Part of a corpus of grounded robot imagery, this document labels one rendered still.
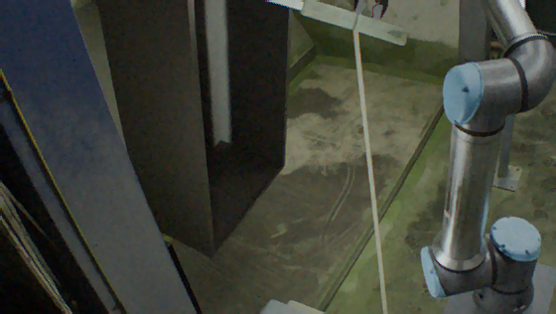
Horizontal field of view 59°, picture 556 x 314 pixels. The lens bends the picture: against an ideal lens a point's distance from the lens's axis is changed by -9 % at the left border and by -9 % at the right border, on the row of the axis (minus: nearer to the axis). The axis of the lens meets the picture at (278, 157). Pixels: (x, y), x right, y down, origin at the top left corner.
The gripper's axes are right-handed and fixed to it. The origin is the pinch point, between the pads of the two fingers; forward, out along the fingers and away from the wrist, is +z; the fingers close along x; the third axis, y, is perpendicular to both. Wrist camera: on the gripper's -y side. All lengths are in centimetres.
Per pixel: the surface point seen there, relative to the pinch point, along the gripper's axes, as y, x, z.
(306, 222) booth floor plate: 95, -19, 107
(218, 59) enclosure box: 73, 42, 34
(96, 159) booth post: -77, 48, 26
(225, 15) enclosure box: 62, 43, 13
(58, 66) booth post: -82, 55, 11
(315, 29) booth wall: 248, -10, 25
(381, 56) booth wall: 224, -59, 28
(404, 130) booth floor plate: 155, -71, 61
